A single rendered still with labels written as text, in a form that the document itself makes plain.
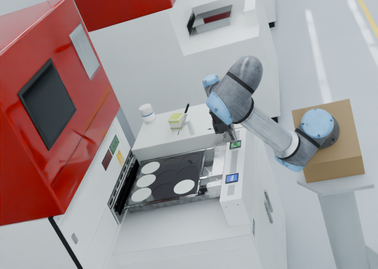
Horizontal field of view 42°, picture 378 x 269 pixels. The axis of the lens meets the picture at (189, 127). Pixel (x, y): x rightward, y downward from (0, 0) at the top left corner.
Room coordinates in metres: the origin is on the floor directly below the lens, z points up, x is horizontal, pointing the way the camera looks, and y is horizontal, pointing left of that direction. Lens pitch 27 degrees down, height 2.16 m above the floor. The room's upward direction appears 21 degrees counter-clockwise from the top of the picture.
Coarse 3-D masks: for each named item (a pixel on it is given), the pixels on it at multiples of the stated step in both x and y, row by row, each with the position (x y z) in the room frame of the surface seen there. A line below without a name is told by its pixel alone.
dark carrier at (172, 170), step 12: (180, 156) 2.17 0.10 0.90; (192, 156) 2.13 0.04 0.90; (168, 168) 2.10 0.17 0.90; (180, 168) 2.06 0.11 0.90; (192, 168) 2.02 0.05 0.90; (156, 180) 2.04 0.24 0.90; (168, 180) 2.00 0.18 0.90; (180, 180) 1.96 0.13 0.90; (192, 180) 1.92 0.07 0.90; (132, 192) 2.01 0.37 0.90; (156, 192) 1.94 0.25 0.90; (168, 192) 1.90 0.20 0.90; (192, 192) 1.83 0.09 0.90; (132, 204) 1.91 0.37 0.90
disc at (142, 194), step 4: (144, 188) 2.01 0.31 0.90; (148, 188) 2.00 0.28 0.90; (136, 192) 2.00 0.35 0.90; (140, 192) 1.98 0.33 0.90; (144, 192) 1.97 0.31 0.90; (148, 192) 1.96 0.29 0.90; (132, 196) 1.98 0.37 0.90; (136, 196) 1.96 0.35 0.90; (140, 196) 1.95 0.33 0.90; (144, 196) 1.94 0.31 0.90; (136, 200) 1.93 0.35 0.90; (140, 200) 1.92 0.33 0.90
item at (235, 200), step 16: (240, 128) 2.11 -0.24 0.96; (224, 160) 1.89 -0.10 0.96; (240, 160) 1.84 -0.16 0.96; (224, 176) 1.77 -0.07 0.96; (240, 176) 1.73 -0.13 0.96; (224, 192) 1.66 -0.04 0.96; (240, 192) 1.62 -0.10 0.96; (224, 208) 1.61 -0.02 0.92; (240, 208) 1.59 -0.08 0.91; (240, 224) 1.60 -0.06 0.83
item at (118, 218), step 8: (136, 160) 2.29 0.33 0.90; (128, 168) 2.17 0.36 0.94; (136, 168) 2.26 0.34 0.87; (128, 176) 2.13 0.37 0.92; (136, 176) 2.20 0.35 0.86; (120, 184) 2.05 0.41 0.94; (120, 192) 2.00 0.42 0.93; (128, 192) 2.07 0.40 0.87; (112, 208) 1.88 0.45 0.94; (120, 208) 1.96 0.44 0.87; (120, 216) 1.90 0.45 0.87
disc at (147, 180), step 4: (144, 176) 2.11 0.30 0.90; (148, 176) 2.10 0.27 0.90; (152, 176) 2.08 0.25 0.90; (140, 180) 2.09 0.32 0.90; (144, 180) 2.08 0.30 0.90; (148, 180) 2.06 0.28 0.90; (152, 180) 2.05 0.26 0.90; (140, 184) 2.06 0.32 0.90; (144, 184) 2.04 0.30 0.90; (148, 184) 2.03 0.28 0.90
